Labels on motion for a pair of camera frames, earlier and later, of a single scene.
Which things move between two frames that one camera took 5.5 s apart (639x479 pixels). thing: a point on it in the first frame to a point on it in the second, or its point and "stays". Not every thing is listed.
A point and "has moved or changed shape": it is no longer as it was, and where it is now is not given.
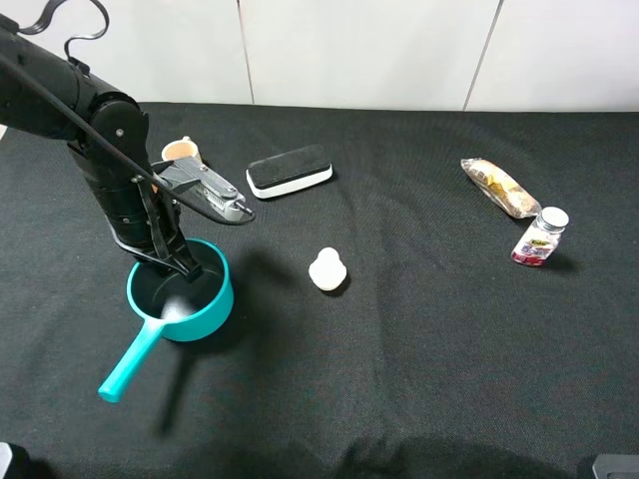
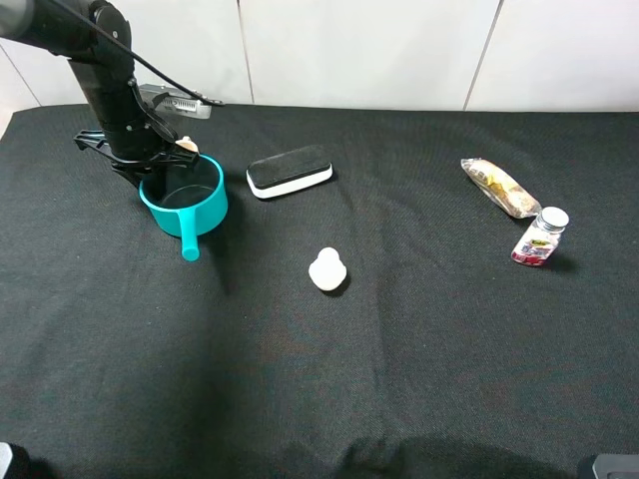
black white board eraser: (270, 176) stays
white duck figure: (327, 270) stays
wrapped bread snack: (501, 188) stays
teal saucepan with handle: (189, 308) has moved or changed shape
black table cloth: (421, 293) stays
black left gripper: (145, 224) to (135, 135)
